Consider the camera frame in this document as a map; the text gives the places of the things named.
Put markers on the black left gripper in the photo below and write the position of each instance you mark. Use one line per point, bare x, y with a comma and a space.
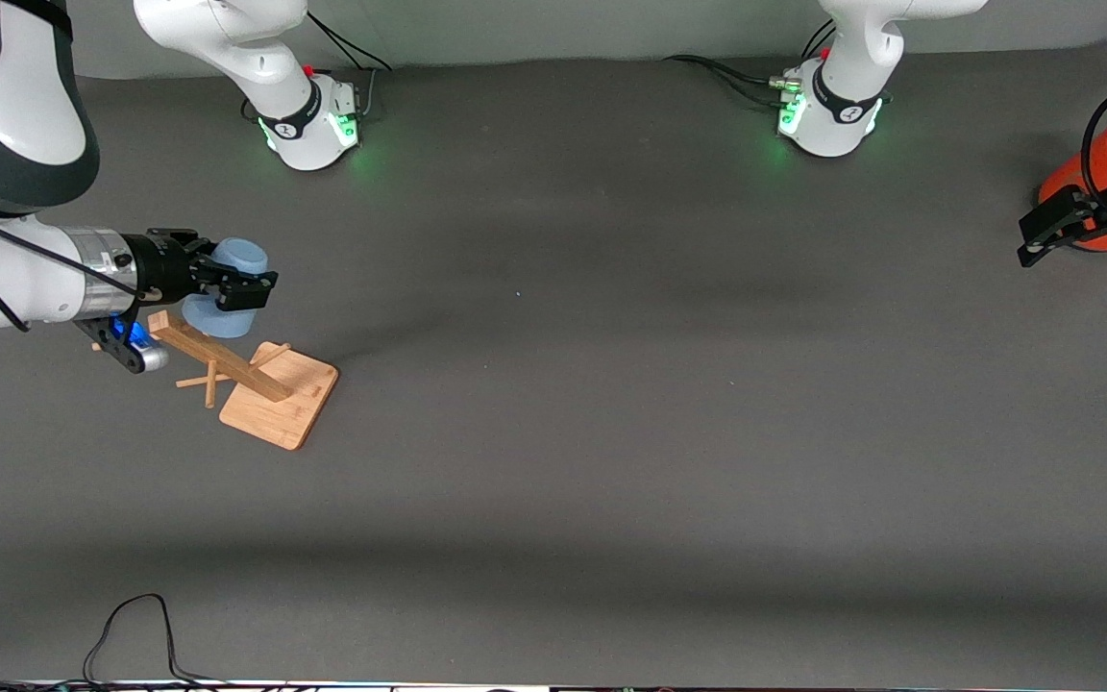
1094, 213

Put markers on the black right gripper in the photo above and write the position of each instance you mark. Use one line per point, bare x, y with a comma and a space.
161, 268

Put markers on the light blue plastic cup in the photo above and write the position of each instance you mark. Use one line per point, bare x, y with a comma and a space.
241, 255

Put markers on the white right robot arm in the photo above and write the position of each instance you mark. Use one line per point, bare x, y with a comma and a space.
6, 106

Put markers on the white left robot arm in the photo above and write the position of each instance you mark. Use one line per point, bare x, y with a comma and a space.
847, 86

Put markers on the wooden cup rack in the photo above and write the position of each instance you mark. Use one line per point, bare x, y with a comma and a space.
289, 404

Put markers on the orange cylindrical can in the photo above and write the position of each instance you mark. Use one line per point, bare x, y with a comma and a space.
1063, 187

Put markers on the dark grey table mat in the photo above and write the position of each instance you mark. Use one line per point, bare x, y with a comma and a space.
611, 432

